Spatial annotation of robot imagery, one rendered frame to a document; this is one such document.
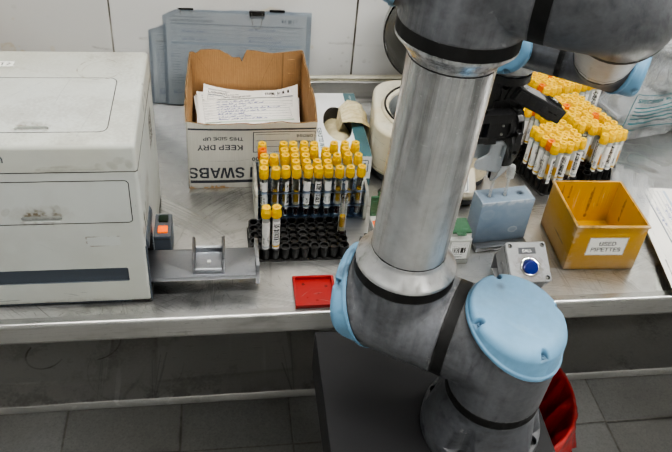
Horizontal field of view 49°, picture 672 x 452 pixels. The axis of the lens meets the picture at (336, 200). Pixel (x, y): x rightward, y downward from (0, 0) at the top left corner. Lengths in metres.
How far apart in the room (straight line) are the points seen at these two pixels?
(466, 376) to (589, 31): 0.41
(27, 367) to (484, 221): 1.18
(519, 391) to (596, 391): 1.56
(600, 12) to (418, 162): 0.22
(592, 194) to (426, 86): 0.81
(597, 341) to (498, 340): 1.36
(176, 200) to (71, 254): 0.31
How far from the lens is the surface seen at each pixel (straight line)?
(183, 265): 1.22
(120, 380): 1.91
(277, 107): 1.57
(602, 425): 2.34
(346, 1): 1.64
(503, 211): 1.33
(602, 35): 0.63
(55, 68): 1.23
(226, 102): 1.58
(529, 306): 0.85
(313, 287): 1.23
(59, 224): 1.13
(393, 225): 0.77
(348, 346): 1.06
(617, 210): 1.47
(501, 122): 1.19
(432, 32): 0.64
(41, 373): 1.97
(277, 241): 1.26
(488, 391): 0.86
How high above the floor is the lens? 1.75
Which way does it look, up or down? 38 degrees down
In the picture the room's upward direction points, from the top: 5 degrees clockwise
